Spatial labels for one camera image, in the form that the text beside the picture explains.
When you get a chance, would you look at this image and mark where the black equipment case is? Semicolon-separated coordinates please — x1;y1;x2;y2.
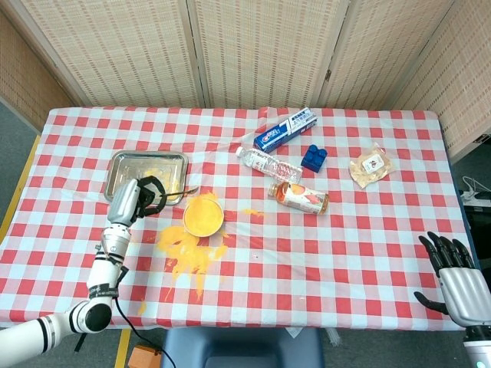
463;202;491;231

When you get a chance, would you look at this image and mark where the blue toy brick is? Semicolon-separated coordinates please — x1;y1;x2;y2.
300;144;329;173

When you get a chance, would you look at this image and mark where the orange box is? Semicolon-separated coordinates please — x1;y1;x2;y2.
128;343;164;368

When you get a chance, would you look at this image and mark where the black spoon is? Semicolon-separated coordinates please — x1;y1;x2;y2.
155;186;199;200

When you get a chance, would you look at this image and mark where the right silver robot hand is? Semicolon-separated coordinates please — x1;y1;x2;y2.
413;232;491;327

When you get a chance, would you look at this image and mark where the woven folding screen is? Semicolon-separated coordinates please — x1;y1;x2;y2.
0;0;491;162

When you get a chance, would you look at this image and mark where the blue toothpaste box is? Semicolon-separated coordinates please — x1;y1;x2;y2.
252;107;319;154

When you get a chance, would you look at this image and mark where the metal tray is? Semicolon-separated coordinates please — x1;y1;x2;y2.
104;149;189;207

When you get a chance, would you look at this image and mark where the clear water bottle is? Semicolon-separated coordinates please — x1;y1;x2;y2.
235;146;304;184

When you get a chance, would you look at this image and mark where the red white checkered tablecloth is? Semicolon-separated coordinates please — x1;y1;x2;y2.
0;106;479;331

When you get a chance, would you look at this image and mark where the amber juice bottle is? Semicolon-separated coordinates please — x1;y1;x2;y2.
267;181;330;216

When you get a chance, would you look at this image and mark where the black cable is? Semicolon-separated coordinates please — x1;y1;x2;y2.
114;297;170;368

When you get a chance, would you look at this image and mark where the clear bag of snacks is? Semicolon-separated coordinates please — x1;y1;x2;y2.
348;141;396;189

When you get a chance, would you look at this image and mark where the off-white bowl of yellow powder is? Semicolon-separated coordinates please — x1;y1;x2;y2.
183;193;226;238

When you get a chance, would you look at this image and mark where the spilled yellow powder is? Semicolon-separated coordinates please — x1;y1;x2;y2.
137;191;265;317

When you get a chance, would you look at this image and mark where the blue-grey chair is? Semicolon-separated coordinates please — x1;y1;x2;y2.
160;327;325;368

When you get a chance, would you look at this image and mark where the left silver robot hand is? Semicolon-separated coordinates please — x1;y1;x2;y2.
107;175;166;228

